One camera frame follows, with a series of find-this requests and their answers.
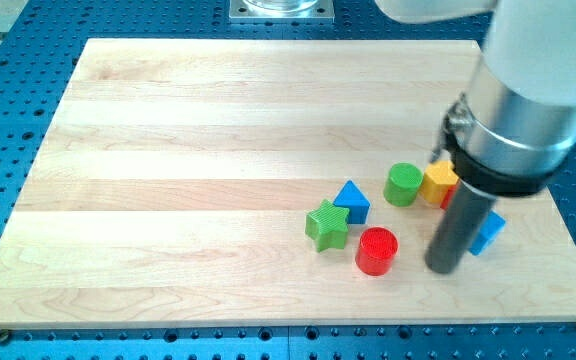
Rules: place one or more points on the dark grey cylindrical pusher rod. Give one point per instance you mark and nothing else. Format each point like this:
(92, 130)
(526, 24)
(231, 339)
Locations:
(464, 216)

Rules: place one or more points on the black flange collar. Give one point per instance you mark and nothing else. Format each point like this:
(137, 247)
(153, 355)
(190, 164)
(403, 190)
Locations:
(494, 182)

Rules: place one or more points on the blue cube block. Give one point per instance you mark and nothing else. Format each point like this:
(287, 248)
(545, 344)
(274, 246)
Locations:
(487, 234)

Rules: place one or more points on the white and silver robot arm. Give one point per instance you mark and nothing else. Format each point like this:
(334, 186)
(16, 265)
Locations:
(512, 129)

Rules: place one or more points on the blue triangle block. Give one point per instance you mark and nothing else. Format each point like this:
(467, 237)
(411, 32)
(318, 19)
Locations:
(352, 198)

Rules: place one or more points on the red block behind rod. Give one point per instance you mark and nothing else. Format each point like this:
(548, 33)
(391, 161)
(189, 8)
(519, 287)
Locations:
(448, 196)

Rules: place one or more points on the yellow hexagon block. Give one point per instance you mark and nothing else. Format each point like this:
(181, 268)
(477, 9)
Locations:
(438, 178)

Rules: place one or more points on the green cylinder block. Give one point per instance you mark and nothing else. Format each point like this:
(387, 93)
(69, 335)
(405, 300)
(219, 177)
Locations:
(402, 184)

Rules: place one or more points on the red cylinder block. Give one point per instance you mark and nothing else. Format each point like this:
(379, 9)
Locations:
(376, 251)

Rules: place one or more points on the green star block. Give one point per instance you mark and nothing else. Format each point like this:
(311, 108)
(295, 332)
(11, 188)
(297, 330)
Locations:
(327, 226)

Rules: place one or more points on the light wooden board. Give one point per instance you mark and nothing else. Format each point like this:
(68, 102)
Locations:
(172, 187)

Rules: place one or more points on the blue perforated table mat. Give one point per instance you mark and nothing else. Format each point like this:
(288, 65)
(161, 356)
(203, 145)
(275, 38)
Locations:
(42, 44)

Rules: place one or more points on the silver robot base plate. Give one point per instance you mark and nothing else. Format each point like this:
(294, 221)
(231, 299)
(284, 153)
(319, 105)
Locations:
(274, 10)

